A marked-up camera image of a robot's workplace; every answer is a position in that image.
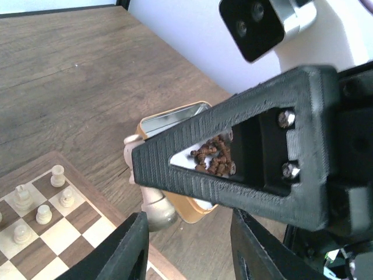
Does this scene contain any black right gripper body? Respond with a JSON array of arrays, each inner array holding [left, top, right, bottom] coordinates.
[[320, 62, 372, 245]]

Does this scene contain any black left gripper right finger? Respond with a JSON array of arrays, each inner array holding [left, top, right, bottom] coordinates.
[[230, 208, 326, 280]]

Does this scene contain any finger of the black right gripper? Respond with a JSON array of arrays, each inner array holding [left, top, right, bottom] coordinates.
[[132, 65, 340, 231]]

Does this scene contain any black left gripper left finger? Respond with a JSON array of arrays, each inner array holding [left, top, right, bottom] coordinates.
[[58, 212, 149, 280]]

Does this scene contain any light wooden chess pawn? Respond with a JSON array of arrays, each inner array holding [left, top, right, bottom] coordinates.
[[123, 134, 178, 232], [36, 204, 52, 225], [13, 224, 31, 245], [59, 188, 75, 208]]

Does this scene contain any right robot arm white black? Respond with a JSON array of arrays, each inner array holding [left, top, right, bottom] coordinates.
[[132, 62, 372, 279]]

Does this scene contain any wooden chess board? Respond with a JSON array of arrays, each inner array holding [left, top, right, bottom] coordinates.
[[1, 152, 183, 279]]

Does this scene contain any dark brown chess pieces pile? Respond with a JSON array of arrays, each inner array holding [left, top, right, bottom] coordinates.
[[190, 131, 237, 177]]

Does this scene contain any light wooden chess rook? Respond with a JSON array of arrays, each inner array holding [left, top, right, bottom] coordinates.
[[50, 164, 65, 188]]

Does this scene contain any yellow metal tin tray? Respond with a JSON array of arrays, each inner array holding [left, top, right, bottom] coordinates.
[[136, 101, 217, 224]]

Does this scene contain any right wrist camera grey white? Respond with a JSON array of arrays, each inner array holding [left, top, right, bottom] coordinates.
[[219, 1, 372, 87]]

